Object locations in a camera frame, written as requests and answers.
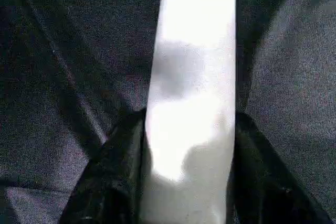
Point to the white plastic table leg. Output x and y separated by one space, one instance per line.
191 103

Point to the black table mat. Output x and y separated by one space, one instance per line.
52 77

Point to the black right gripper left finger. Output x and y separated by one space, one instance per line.
113 182

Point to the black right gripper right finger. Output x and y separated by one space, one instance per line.
262 187

